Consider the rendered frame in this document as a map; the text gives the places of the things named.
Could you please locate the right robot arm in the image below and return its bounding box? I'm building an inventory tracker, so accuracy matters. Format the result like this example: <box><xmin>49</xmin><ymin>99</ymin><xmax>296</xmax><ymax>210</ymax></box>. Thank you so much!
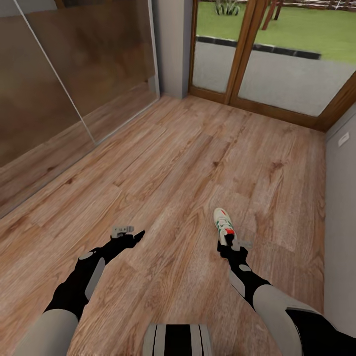
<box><xmin>217</xmin><ymin>239</ymin><xmax>356</xmax><ymax>356</ymax></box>

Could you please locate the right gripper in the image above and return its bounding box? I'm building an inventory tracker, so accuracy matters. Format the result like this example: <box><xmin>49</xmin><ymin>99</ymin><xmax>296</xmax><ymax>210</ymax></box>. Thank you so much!
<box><xmin>217</xmin><ymin>241</ymin><xmax>247</xmax><ymax>264</ymax></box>

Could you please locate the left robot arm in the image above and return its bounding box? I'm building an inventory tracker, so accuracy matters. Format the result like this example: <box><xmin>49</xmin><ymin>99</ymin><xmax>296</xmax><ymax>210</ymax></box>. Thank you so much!
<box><xmin>11</xmin><ymin>226</ymin><xmax>145</xmax><ymax>356</ymax></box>

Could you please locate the robot trunk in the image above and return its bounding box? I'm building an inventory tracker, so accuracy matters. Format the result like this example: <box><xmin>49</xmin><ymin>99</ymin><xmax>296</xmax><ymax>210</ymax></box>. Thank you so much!
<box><xmin>142</xmin><ymin>324</ymin><xmax>214</xmax><ymax>356</ymax></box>

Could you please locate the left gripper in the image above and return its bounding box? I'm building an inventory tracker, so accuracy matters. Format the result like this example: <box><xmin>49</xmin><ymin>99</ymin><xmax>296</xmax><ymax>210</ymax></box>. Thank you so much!
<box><xmin>108</xmin><ymin>230</ymin><xmax>145</xmax><ymax>256</ymax></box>

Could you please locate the gym shoe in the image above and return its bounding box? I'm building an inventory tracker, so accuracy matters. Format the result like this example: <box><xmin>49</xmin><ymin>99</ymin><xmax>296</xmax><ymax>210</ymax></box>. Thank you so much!
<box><xmin>213</xmin><ymin>208</ymin><xmax>237</xmax><ymax>247</ymax></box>

